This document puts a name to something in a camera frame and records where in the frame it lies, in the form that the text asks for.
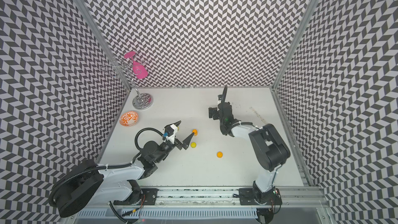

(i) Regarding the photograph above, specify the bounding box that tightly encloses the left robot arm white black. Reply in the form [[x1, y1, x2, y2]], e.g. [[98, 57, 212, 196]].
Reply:
[[48, 121, 198, 218]]

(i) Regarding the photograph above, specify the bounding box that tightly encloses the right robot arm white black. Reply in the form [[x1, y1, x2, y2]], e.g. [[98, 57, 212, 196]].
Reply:
[[208, 102, 291, 206]]

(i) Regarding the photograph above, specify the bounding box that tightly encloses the chrome glass holder stand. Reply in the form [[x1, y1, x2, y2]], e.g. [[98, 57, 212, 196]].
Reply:
[[104, 56, 153, 110]]

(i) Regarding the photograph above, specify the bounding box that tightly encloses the orange patterned ceramic bowl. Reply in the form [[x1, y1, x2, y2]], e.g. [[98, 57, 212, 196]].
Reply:
[[119, 111, 139, 127]]

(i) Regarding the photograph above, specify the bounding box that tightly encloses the pink plastic wine glass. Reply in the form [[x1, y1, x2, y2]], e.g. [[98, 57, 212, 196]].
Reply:
[[124, 51, 149, 79]]

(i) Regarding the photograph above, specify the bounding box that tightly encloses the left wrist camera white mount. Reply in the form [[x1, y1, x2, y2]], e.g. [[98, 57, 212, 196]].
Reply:
[[163, 123, 179, 143]]

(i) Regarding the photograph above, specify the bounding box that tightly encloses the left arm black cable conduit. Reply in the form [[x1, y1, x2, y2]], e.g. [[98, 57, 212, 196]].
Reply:
[[134, 127, 164, 151]]

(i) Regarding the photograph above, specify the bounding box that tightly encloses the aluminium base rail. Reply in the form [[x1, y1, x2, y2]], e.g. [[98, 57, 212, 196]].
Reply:
[[66, 186, 330, 209]]

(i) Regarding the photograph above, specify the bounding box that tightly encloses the aluminium corner post right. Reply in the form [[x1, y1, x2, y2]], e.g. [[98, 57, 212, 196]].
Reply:
[[272, 0, 320, 91]]

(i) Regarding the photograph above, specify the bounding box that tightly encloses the aluminium corner post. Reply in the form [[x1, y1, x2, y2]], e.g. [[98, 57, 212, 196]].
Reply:
[[272, 0, 320, 91], [73, 0, 131, 91]]

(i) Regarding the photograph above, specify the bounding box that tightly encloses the aluminium corner post left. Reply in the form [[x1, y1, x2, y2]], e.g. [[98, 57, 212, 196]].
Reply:
[[73, 0, 131, 91]]

